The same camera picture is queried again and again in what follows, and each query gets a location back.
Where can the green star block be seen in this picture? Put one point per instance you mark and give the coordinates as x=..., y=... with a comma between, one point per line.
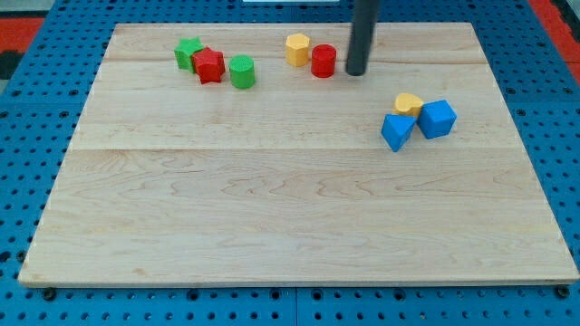
x=184, y=51

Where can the red cylinder block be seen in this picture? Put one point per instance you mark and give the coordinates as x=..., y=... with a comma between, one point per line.
x=323, y=59

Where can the blue cube block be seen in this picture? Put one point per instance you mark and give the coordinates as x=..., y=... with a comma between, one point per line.
x=436, y=119

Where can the light wooden board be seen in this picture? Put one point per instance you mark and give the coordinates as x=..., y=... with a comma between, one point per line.
x=170, y=183

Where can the yellow hexagon block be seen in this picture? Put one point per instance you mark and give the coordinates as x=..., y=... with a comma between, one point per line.
x=297, y=49

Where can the yellow heart block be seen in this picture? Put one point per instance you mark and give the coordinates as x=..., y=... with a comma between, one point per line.
x=408, y=104

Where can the green cylinder block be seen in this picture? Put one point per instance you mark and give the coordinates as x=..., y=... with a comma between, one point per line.
x=242, y=71

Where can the red star block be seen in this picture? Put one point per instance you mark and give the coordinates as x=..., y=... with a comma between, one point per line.
x=209, y=65

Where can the blue triangle block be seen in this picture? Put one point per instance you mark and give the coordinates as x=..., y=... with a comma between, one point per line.
x=397, y=129

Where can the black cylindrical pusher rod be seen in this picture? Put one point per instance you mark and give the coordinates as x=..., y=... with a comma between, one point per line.
x=365, y=17

